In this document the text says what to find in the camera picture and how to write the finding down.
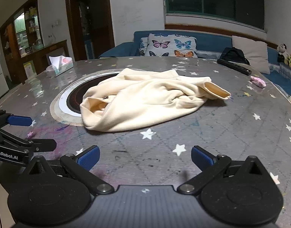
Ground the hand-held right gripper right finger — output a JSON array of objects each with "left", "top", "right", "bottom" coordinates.
[{"left": 177, "top": 146, "right": 272, "bottom": 194}]

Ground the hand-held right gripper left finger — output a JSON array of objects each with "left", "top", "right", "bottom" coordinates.
[{"left": 22, "top": 145, "right": 115, "bottom": 194}]

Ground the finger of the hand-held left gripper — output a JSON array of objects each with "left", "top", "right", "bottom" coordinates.
[
  {"left": 0, "top": 127, "right": 57, "bottom": 153},
  {"left": 0, "top": 110, "right": 33, "bottom": 127}
]

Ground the cream fleece garment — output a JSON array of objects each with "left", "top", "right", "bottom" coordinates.
[{"left": 79, "top": 68, "right": 231, "bottom": 133}]

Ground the yellow green box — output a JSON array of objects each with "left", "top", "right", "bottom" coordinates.
[{"left": 23, "top": 61, "right": 37, "bottom": 79}]

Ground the round built-in table cooktop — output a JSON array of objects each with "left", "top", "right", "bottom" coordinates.
[{"left": 50, "top": 69, "right": 122, "bottom": 127}]

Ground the tissue box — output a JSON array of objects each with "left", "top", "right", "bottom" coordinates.
[{"left": 46, "top": 55, "right": 74, "bottom": 78}]

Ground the wooden display cabinet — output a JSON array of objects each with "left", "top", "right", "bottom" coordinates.
[{"left": 0, "top": 0, "right": 75, "bottom": 85}]

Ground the small pink bundle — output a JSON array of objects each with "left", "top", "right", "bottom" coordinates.
[{"left": 250, "top": 76, "right": 267, "bottom": 88}]

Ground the black remote control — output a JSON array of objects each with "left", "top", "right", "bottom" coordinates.
[{"left": 217, "top": 59, "right": 252, "bottom": 76}]

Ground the dark wooden doorway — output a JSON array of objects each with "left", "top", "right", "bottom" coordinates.
[{"left": 64, "top": 0, "right": 115, "bottom": 62}]

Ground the black bag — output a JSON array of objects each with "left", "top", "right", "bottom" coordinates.
[{"left": 218, "top": 47, "right": 250, "bottom": 65}]

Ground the blue sofa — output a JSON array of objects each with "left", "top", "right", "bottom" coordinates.
[{"left": 99, "top": 30, "right": 291, "bottom": 98}]

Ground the large butterfly print pillow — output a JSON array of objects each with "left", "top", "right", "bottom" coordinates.
[{"left": 145, "top": 34, "right": 198, "bottom": 58}]

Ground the beige pillow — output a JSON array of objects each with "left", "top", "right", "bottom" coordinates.
[{"left": 232, "top": 36, "right": 271, "bottom": 74}]

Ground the small butterfly print pillow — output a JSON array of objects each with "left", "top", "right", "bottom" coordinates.
[{"left": 139, "top": 37, "right": 149, "bottom": 56}]

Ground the panda plush toy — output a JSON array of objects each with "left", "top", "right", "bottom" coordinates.
[{"left": 277, "top": 43, "right": 290, "bottom": 63}]

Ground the dark glass window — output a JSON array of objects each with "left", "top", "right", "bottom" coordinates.
[{"left": 164, "top": 0, "right": 266, "bottom": 30}]

